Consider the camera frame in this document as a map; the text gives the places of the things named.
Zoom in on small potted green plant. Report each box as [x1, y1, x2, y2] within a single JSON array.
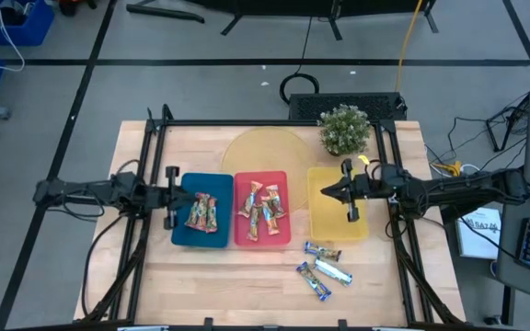
[[316, 103, 373, 157]]

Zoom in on yellow power plug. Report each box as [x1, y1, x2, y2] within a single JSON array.
[[432, 160, 464, 178]]

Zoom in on yellow hanging cable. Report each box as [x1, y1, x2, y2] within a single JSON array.
[[394, 0, 425, 93]]

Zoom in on white paper booklet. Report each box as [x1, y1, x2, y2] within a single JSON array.
[[455, 206, 503, 261]]

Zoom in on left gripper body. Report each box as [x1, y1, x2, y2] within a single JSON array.
[[147, 165, 179, 231]]

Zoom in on blue plastic bin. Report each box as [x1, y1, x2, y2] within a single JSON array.
[[170, 172, 236, 249]]

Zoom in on black coiled floor cable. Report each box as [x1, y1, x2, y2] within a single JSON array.
[[279, 16, 321, 105]]

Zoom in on black perforated computer case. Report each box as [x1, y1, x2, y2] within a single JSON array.
[[288, 91, 408, 122]]

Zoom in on black floor cable bundle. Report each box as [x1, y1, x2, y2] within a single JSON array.
[[423, 91, 530, 185]]

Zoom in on black backdrop panel stand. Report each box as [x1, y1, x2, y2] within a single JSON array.
[[125, 0, 441, 41]]

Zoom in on yellow plastic bin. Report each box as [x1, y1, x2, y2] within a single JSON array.
[[306, 165, 370, 243]]

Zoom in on orange granola bar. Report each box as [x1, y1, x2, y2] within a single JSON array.
[[259, 196, 282, 237], [238, 180, 264, 219], [264, 184, 288, 220], [246, 205, 263, 243]]

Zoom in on red plastic bin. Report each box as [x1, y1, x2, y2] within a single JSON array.
[[233, 170, 293, 247]]

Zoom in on grey keyboard desk panel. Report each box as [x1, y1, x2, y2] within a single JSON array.
[[496, 182, 530, 305]]

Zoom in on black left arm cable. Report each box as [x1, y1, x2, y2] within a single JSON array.
[[80, 158, 142, 318]]

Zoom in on large blue storage crate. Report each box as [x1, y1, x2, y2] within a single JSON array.
[[0, 0, 56, 47]]

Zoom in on black metal table frame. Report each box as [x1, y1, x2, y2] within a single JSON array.
[[74, 103, 467, 328]]

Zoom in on round yellow placemat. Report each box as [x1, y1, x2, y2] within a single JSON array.
[[221, 126, 319, 213]]

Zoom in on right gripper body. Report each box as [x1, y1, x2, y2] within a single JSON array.
[[340, 158, 382, 223]]

